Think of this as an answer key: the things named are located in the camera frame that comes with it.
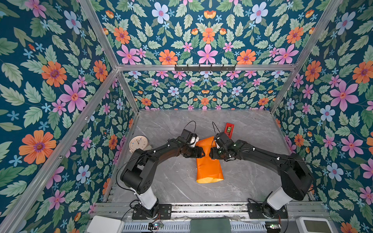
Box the yellow wrapping paper sheet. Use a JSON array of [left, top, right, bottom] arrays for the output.
[[196, 136, 224, 184]]

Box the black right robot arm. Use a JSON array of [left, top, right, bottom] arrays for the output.
[[209, 133, 314, 216]]

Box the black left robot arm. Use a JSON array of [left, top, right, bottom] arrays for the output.
[[120, 129, 205, 210]]

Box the green centre box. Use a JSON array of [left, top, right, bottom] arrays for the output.
[[190, 218, 231, 233]]

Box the white box bottom left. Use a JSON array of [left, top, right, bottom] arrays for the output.
[[86, 216, 125, 233]]

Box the red tape dispenser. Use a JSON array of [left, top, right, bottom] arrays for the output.
[[224, 123, 235, 139]]

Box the round white analog clock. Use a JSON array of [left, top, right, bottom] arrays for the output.
[[129, 136, 149, 153]]

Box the white device bottom right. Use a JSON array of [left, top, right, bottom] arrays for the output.
[[296, 216, 338, 233]]

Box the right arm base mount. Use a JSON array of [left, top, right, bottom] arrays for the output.
[[247, 199, 288, 219]]

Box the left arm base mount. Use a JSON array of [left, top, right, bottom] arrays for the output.
[[132, 203, 173, 220]]

